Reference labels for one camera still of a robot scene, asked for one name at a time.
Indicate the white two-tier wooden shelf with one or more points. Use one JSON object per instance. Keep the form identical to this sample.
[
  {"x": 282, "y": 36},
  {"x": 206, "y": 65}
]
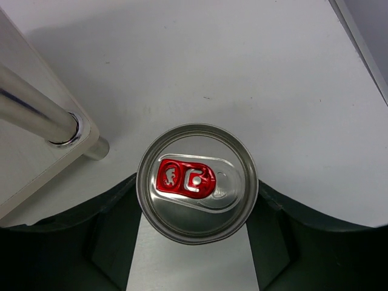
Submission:
[{"x": 43, "y": 127}]

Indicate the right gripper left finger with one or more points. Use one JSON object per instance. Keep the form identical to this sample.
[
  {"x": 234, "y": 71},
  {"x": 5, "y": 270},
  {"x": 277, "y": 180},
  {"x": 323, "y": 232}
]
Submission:
[{"x": 87, "y": 247}]

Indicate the silver energy drink can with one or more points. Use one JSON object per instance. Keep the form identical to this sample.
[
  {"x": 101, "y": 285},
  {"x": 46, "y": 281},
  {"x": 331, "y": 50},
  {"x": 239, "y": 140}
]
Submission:
[{"x": 197, "y": 184}]

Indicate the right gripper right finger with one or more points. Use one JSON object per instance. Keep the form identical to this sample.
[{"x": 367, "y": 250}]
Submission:
[{"x": 295, "y": 247}]

